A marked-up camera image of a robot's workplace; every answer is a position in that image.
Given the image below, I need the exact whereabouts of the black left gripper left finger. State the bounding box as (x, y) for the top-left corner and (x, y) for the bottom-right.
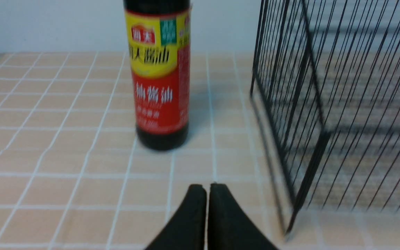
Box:
(146, 184), (207, 250)

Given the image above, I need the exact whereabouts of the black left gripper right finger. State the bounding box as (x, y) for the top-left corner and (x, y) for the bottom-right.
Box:
(207, 183), (278, 250)

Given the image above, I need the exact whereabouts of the red label soy sauce bottle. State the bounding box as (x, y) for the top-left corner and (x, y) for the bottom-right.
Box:
(123, 0), (192, 151)

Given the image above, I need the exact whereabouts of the black wire mesh rack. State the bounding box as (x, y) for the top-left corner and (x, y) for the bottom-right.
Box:
(250, 0), (400, 237)

